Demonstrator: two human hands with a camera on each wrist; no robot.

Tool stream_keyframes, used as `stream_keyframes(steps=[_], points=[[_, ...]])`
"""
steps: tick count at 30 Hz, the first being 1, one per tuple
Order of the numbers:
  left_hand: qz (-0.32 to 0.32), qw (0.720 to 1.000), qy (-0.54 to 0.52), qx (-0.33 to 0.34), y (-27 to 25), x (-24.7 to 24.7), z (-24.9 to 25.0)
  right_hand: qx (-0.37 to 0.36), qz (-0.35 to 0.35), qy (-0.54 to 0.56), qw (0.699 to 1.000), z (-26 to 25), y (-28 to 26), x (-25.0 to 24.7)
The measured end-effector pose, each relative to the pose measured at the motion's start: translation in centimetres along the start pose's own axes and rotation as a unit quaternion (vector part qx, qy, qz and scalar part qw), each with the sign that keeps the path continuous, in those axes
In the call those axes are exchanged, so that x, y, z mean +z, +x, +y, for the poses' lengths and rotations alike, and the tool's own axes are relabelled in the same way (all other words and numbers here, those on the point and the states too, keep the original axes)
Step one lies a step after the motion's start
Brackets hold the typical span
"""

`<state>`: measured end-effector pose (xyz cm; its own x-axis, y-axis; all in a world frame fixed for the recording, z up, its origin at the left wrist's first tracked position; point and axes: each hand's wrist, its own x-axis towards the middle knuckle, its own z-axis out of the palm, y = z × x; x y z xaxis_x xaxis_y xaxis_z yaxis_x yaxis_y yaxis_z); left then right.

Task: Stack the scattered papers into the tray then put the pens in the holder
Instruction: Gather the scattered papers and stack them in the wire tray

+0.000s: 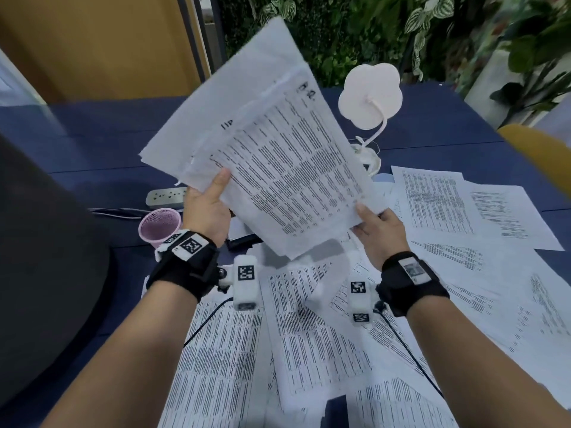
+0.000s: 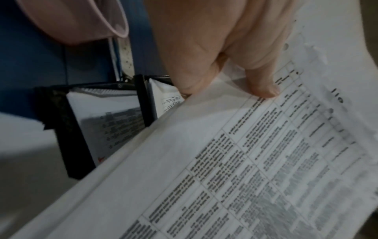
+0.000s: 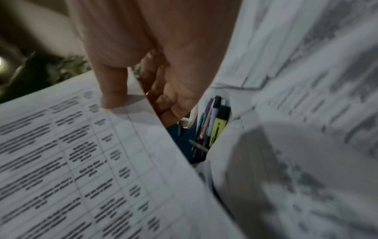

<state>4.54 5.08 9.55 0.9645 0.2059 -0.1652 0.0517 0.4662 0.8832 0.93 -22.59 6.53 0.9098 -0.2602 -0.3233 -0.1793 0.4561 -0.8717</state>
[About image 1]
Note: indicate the pile of printed papers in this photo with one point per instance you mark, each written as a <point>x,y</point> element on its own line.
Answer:
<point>446,245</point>

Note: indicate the black right wristband with markers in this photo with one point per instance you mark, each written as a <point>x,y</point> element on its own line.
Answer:
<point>410,289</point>

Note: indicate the white flower-shaped desk lamp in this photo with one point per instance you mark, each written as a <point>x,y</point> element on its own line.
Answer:
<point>370,98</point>

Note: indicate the person's left forearm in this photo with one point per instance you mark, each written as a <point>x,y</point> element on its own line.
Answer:
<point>125,365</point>

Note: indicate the pale blue round pad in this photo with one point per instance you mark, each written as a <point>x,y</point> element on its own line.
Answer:
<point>382,178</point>

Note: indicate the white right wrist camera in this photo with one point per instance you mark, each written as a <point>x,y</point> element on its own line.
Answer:
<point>359,303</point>

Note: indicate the large black chair back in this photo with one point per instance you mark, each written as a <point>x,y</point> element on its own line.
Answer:
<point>44,262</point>

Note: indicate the person's left hand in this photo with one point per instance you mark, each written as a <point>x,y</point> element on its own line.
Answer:
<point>205,213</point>

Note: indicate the black wristband with markers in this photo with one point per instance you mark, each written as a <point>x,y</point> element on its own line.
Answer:
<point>410,289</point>
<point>178,267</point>

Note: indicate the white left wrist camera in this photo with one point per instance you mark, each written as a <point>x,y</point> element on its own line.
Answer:
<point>245,280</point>

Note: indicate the black mesh tiered tray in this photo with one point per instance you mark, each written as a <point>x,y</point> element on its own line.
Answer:
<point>243,241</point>

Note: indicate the printed paper sheet bundle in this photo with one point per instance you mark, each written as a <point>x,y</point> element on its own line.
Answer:
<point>276,164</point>

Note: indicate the white board panel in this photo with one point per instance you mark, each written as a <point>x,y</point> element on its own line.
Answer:
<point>18,84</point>

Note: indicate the dark green potted plant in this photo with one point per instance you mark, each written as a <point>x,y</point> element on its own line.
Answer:
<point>526,53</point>

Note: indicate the white column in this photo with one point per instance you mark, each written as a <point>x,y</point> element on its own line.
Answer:
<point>486,93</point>

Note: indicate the person's right hand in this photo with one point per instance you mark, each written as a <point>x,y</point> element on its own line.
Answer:
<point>383,238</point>

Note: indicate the white power strip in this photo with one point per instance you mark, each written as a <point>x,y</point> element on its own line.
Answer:
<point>165,196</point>

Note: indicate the dark metal door frame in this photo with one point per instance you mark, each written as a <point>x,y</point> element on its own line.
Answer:
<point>200,31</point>

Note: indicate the green plant wall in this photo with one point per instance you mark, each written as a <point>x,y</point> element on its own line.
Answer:
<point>348,35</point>

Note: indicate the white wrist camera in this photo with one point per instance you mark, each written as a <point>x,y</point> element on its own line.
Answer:
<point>359,303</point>
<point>245,280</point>

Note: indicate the black left wristband with markers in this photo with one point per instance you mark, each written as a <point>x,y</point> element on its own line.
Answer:
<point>178,267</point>

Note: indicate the pink mesh cup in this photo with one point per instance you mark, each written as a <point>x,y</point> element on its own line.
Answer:
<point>154,227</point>

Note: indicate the person's right forearm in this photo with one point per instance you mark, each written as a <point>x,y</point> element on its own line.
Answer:
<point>482,374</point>

